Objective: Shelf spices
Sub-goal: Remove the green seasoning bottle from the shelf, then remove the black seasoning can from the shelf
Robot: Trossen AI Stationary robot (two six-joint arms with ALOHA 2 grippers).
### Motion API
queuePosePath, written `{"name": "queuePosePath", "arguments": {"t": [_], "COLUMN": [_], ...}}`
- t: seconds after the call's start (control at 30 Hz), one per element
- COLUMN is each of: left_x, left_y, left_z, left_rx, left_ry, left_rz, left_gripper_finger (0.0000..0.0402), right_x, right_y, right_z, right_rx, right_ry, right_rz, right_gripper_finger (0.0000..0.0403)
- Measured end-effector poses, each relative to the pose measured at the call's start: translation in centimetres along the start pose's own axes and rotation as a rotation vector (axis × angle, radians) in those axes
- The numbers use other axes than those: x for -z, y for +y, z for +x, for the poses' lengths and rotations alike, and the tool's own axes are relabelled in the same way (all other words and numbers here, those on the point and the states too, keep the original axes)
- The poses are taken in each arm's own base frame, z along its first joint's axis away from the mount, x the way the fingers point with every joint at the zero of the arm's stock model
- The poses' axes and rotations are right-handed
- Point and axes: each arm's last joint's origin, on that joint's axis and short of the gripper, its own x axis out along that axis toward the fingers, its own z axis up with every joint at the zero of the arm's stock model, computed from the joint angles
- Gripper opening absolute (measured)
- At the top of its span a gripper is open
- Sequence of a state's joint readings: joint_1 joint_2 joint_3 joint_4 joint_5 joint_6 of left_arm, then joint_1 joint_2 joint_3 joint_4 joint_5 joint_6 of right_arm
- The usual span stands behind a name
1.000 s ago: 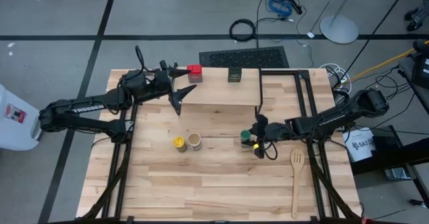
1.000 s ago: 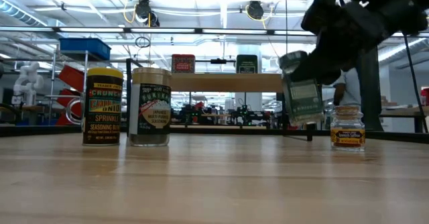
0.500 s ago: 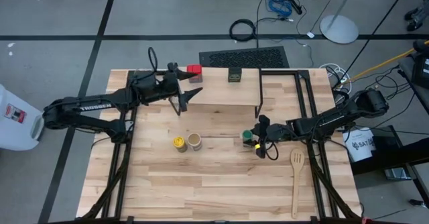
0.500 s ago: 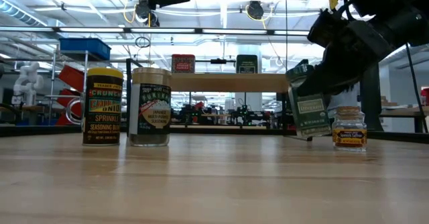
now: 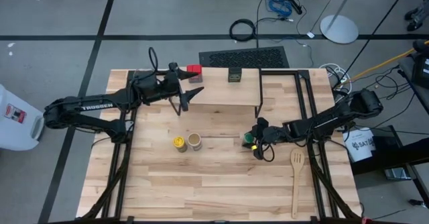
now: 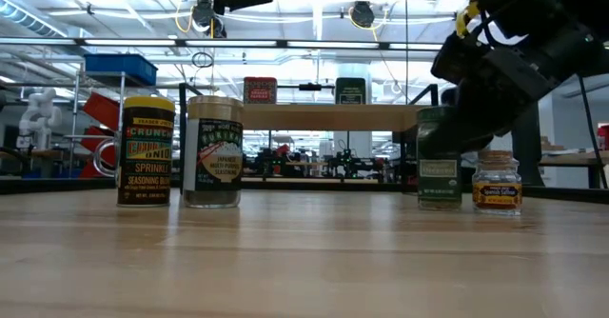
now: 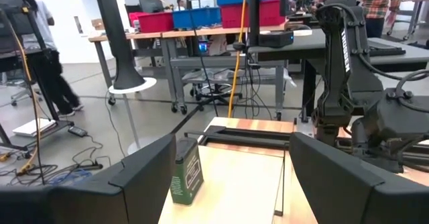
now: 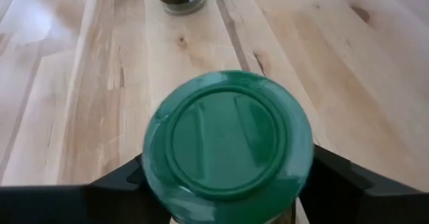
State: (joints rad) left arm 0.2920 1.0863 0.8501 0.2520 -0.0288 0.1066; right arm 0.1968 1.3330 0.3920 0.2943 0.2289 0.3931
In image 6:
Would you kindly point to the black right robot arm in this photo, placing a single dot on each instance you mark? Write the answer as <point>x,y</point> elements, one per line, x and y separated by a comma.
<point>561,18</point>

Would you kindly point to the black upright tower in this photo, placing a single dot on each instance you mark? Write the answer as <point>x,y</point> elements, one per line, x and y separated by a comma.
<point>529,161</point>

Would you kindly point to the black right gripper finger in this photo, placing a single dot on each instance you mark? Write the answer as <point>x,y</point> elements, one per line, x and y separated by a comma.
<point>476,123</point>

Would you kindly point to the blue plastic bin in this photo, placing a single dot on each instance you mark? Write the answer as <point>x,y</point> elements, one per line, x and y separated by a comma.
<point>119,68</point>

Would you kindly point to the wooden background workbench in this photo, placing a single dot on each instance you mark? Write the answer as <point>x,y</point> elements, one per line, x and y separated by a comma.
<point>571,158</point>

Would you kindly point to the black aluminium rig frame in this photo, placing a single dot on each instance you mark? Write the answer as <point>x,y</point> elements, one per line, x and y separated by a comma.
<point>57,184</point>

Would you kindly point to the small cork-lidded saffron glass jar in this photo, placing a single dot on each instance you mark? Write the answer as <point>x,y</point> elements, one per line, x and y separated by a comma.
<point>497,194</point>

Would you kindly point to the clear glass measuring cup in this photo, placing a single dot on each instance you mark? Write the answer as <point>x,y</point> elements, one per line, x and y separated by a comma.
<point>96,158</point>

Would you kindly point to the yellow-lidded chili onion seasoning jar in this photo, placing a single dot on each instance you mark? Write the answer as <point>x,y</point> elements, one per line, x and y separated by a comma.
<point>145,165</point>

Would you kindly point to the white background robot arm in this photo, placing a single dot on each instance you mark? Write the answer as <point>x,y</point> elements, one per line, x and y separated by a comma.
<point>40,113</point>

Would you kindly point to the red plastic bin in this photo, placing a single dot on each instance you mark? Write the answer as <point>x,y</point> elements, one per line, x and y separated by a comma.
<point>102,111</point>
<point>90,142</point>

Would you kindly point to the green black pepper tin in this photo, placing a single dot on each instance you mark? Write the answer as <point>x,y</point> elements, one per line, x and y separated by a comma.
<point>350,92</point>

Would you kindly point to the red smoked paprika tin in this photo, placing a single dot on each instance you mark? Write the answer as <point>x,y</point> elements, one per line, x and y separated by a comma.
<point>260,92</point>

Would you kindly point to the silver metal rack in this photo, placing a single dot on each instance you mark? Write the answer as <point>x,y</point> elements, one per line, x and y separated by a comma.
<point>75,118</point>

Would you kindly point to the beige-lidded furikake seasoning jar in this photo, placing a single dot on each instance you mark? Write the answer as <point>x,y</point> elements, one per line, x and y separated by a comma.
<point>214,161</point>

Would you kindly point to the green-lidded oregano glass jar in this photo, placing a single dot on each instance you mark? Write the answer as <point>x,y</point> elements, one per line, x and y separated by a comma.
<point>439,180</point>

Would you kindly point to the black background bracket frame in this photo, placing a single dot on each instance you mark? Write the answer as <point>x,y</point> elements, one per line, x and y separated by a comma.
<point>309,87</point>

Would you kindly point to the red background object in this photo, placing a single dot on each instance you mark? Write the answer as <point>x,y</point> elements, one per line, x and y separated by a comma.
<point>604,137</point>

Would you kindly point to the wooden shelf with black legs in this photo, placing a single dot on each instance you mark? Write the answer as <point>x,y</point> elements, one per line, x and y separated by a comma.
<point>333,117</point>

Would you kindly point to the black background robot station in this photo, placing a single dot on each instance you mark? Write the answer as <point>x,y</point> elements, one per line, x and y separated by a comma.
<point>347,163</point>
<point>271,163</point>

